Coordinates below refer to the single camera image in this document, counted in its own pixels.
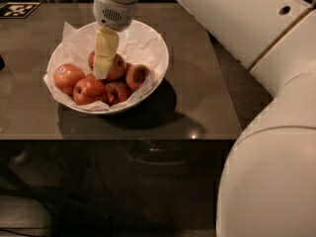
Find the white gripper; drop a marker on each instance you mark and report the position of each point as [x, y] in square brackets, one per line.
[114, 14]

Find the black white fiducial marker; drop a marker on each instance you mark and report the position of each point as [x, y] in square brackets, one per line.
[17, 10]

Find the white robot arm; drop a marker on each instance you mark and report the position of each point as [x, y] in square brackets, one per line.
[268, 184]

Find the white tissue paper liner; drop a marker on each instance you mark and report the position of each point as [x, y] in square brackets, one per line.
[75, 43]

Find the left red apple with sticker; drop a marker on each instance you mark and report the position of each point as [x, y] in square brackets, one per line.
[66, 76]

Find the dark object at left edge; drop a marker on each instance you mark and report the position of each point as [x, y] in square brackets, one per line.
[2, 63]

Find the white bowl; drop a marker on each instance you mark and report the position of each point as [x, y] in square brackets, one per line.
[154, 43]

